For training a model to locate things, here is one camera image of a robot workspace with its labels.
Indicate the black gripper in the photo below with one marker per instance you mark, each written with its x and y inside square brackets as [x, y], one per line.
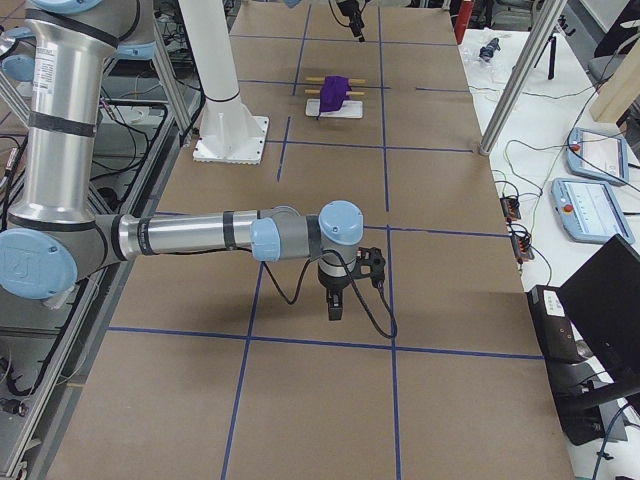
[351, 12]
[331, 286]

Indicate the purple towel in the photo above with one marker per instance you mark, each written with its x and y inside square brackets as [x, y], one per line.
[333, 93]

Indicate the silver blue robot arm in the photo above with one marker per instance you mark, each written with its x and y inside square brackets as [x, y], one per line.
[53, 239]

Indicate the wooden towel rack white base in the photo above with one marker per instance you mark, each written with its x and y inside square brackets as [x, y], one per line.
[352, 108]

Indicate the orange black connector box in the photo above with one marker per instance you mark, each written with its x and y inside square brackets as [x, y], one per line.
[511, 208]

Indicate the black computer box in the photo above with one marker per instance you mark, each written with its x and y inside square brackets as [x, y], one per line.
[553, 329]

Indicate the black monitor on stand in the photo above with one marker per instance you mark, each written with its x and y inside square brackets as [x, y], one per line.
[601, 300]

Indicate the lower teach pendant tablet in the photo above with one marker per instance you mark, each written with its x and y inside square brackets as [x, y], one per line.
[589, 211]

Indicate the teach pendant tablet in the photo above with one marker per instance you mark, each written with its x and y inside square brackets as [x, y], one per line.
[597, 155]
[589, 211]

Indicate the upper teach pendant tablet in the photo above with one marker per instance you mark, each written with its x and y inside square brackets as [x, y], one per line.
[597, 155]

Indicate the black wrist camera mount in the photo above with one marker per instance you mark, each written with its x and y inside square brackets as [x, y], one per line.
[370, 264]

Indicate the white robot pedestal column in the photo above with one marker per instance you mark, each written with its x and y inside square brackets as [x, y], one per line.
[228, 132]

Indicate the aluminium frame post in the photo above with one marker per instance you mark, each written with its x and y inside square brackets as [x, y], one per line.
[531, 51]

